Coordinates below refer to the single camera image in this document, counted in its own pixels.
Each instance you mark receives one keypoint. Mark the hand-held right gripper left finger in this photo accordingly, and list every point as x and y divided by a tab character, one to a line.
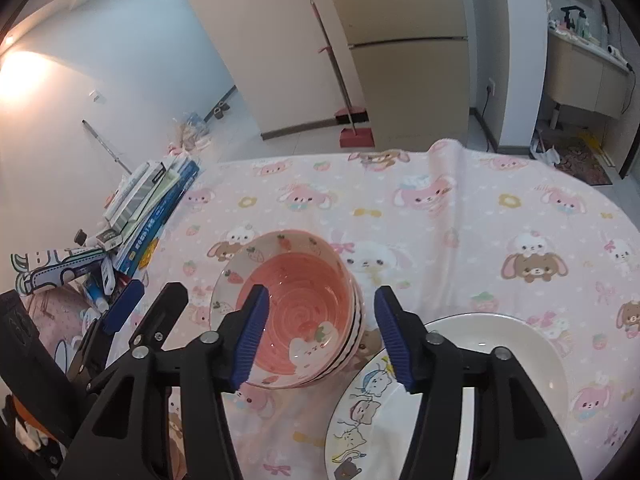
250	340

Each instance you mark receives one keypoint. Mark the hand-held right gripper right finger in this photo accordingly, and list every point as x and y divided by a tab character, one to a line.
397	340

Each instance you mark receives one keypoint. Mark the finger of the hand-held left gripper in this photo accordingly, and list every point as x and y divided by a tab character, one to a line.
165	307
125	307

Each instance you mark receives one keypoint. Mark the white cartoon print plate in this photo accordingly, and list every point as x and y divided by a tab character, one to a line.
470	331

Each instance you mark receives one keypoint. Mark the pink strawberry print bowl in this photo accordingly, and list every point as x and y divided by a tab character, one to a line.
300	285

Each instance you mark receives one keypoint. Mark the small white blue bottle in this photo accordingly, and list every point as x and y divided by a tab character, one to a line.
102	290

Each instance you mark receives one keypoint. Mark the stack of books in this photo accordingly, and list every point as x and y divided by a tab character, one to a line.
150	225

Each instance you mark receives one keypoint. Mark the pink cartoon printed tablecloth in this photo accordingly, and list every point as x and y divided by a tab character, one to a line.
450	210

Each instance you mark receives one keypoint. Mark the pack of plastic bottles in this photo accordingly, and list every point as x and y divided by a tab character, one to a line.
191	127

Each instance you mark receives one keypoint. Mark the red dustpan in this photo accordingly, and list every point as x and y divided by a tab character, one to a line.
357	138

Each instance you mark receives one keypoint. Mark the patterned floor mat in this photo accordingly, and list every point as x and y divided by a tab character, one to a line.
580	160

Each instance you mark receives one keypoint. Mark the red broom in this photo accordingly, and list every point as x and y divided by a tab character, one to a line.
332	60

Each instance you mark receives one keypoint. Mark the beige vanity cabinet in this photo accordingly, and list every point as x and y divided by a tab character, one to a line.
580	75

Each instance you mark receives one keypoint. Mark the beige refrigerator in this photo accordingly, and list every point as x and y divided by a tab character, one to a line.
400	10

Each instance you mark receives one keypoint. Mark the white hair dryer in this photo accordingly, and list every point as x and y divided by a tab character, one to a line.
619	56

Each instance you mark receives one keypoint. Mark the green bottle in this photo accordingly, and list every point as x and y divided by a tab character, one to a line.
582	25

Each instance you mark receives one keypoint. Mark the black faucet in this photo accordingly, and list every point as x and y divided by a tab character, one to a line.
569	16

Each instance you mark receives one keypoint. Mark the black curling iron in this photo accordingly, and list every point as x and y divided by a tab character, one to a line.
604	20

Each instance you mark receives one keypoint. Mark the white wall switch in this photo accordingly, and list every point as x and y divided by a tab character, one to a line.
97	97

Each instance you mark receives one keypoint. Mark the white wall outlet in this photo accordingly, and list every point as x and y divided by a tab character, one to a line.
492	86

